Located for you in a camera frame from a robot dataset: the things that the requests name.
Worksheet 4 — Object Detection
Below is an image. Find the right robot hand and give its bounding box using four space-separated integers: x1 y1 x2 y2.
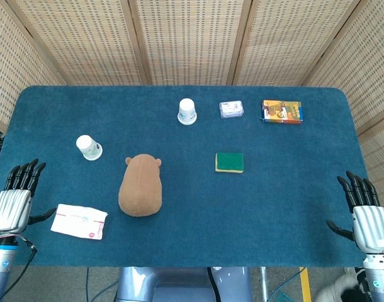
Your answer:
326 171 384 254

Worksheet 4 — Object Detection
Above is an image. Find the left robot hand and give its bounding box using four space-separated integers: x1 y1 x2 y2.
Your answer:
0 159 57 236

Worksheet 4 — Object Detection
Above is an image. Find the brown plush toy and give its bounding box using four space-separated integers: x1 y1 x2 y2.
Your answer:
118 154 164 218

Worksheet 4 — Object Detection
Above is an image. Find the white tissue pack red print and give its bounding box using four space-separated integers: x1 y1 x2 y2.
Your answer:
50 203 110 242

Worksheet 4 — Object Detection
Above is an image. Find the black white furry object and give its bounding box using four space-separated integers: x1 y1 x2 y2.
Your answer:
314 267 374 302

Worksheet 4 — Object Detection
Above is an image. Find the white paper cup green print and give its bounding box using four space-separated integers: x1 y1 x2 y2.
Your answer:
76 135 104 162

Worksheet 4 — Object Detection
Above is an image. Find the orange blue printed box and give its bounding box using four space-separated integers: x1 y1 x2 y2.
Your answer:
259 99 304 125

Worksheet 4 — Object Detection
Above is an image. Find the green yellow sponge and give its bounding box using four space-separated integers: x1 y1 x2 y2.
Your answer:
215 152 244 174

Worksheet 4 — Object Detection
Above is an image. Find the small clear plastic packet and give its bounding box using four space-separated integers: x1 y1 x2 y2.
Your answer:
218 100 246 120

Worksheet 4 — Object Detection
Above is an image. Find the blue table cloth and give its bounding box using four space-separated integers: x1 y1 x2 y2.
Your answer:
0 84 371 269

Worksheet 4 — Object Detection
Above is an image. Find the grey robot torso base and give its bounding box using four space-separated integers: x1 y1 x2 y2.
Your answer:
115 266 252 302

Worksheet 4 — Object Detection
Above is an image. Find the white paper cup blue print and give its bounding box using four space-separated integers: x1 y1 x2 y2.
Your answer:
177 98 198 126

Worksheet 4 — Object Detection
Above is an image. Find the woven bamboo folding screen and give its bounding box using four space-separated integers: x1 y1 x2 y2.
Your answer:
0 0 384 202

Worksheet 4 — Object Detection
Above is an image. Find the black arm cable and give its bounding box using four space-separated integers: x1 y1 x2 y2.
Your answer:
6 235 39 284

